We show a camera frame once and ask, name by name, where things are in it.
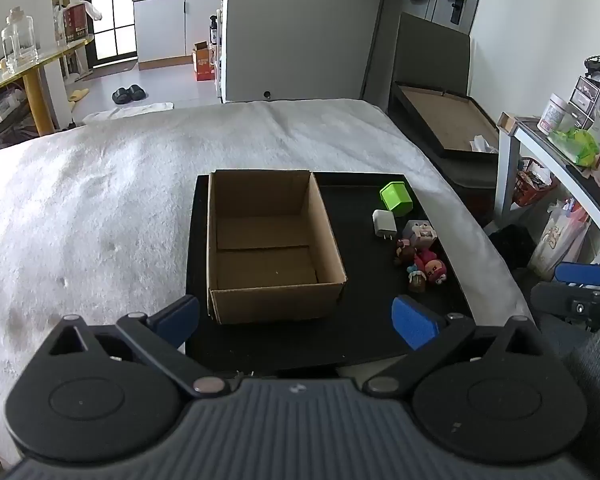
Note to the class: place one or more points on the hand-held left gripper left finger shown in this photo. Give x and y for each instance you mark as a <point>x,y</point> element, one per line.
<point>177,317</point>

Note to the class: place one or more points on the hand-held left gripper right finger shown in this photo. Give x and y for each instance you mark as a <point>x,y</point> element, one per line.
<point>412,322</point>

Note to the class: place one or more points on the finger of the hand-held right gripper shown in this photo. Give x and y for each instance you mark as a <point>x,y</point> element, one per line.
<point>560,302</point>
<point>580,273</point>

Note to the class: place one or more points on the small brown doll figurine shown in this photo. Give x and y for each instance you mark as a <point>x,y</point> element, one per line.
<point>416,282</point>

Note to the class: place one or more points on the pink doll figurine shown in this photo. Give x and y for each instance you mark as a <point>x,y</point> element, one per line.
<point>432,267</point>

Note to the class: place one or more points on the brown-haired smiling doll figurine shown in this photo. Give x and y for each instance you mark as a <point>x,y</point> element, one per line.
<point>405,254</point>

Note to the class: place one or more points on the grey cube pig toy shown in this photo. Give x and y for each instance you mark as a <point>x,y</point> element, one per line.
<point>420,235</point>

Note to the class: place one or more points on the brown cardboard box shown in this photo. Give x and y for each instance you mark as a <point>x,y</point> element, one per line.
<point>275,255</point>

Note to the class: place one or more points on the printed plastic bag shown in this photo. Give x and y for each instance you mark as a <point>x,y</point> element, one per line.
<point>557,242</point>

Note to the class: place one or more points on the black tray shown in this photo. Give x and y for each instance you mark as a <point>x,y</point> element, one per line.
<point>370,310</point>

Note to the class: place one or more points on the person's grey trouser leg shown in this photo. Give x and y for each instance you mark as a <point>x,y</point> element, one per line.
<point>597,390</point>

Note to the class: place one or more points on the white charger plug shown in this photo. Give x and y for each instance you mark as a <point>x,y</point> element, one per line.
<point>383,222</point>

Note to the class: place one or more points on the green cube toy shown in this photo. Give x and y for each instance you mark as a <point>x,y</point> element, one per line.
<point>396,199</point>

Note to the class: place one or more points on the green plastic bag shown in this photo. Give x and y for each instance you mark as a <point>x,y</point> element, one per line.
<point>575,146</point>

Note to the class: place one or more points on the white fluffy blanket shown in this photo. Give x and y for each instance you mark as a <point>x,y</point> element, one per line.
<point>105,210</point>

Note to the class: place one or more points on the white side desk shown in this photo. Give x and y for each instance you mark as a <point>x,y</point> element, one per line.
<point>535,142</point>

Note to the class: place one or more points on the white crumpled tissue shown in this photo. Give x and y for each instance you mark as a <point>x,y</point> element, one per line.
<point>482,145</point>

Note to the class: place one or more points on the white plastic jar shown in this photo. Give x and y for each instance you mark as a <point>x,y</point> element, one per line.
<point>552,112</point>

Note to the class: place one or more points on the small drawer organizer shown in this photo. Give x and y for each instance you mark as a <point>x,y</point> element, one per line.
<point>590,102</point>

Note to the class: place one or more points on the white floor towel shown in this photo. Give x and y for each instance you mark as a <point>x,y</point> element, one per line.
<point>130,111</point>

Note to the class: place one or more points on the yellow slipper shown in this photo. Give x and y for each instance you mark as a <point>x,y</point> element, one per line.
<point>78,95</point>

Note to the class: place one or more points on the orange cardboard box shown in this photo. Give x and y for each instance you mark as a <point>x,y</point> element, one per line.
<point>203,62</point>

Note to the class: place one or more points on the grey upholstered headboard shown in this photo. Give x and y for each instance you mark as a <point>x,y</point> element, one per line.
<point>430,55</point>

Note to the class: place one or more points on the white power strip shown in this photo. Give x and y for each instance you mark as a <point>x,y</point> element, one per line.
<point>0,110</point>

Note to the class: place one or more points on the gold round table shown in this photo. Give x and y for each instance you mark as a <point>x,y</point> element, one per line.
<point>35,67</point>

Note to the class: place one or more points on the white kitchen cabinet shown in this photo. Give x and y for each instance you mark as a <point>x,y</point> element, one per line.
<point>165,30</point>

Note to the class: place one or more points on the dark spray bottle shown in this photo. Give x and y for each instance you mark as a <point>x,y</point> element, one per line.
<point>213,30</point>

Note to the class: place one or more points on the black framed glass door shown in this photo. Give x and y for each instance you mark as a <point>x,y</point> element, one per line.
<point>112,15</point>

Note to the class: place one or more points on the red and white carton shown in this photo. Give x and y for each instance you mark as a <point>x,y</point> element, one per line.
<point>75,22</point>

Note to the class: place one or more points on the clear glass jar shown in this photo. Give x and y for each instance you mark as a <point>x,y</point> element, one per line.
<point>20,42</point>

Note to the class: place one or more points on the black shallow frame box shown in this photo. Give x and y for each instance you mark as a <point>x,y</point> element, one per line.
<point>445,120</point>

